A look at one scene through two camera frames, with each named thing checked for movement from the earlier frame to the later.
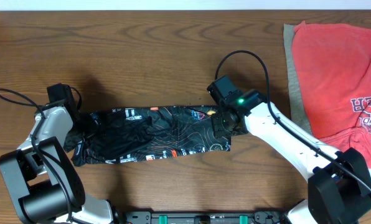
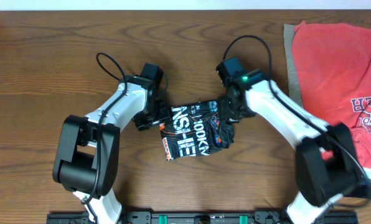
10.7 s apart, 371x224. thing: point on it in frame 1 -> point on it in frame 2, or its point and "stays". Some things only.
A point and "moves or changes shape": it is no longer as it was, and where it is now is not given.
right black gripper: (218, 130) -> (225, 112)
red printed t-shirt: (341, 74) stays
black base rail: (200, 218) stays
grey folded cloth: (298, 112) stays
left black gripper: (94, 123) -> (165, 116)
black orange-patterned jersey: (137, 133) moves or changes shape
